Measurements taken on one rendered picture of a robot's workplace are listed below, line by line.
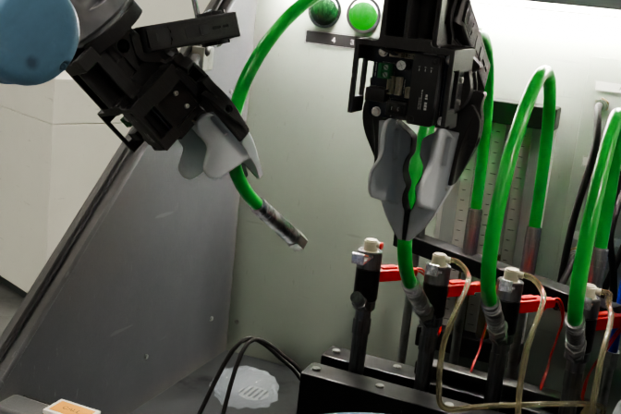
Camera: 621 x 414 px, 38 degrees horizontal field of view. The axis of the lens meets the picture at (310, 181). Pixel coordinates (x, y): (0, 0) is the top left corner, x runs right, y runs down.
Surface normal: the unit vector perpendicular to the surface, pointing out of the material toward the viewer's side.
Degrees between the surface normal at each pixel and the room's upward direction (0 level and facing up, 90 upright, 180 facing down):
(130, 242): 90
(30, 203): 90
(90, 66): 77
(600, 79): 90
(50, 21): 90
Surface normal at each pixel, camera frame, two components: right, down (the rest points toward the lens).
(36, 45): 0.66, 0.22
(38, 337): 0.91, 0.18
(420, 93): -0.39, 0.15
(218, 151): 0.58, -0.03
